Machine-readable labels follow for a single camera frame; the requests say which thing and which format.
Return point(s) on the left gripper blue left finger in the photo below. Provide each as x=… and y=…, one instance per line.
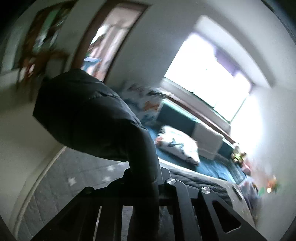
x=93, y=214

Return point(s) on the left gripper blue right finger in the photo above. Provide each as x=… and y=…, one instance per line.
x=200, y=214

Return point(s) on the black quilted puffer jacket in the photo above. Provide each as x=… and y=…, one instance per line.
x=82, y=113

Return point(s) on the grey star quilted blanket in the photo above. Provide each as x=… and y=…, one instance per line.
x=63, y=178

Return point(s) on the dark remote on bed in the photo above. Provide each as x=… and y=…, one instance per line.
x=237, y=192

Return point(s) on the white headboard cushion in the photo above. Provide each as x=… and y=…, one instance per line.
x=208, y=140

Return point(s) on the flat butterfly print pillow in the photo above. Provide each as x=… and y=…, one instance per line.
x=178, y=144

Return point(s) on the stuffed toy animals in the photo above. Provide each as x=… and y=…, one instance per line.
x=241, y=159

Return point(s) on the dark teal headboard cushion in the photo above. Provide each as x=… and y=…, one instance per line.
x=173, y=115

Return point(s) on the upright butterfly print pillow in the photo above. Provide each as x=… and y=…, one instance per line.
x=145, y=102

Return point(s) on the wooden display cabinet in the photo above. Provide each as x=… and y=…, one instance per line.
x=39, y=46

